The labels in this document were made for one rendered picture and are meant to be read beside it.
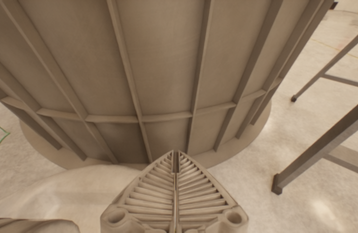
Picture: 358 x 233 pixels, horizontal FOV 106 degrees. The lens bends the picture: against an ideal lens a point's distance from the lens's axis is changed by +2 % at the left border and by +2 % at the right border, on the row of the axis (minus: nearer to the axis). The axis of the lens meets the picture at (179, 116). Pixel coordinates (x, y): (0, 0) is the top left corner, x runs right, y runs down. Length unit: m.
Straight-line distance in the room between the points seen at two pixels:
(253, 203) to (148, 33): 0.83
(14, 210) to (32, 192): 0.04
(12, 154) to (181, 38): 1.17
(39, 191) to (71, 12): 0.44
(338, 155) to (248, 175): 0.37
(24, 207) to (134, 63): 0.44
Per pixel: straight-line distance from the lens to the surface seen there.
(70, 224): 0.24
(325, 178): 1.17
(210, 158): 0.85
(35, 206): 0.55
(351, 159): 0.83
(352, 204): 1.18
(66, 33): 0.43
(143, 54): 0.39
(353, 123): 0.74
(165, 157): 0.17
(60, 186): 0.52
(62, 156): 1.04
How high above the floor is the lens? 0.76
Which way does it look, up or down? 46 degrees down
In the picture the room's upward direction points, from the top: 3 degrees clockwise
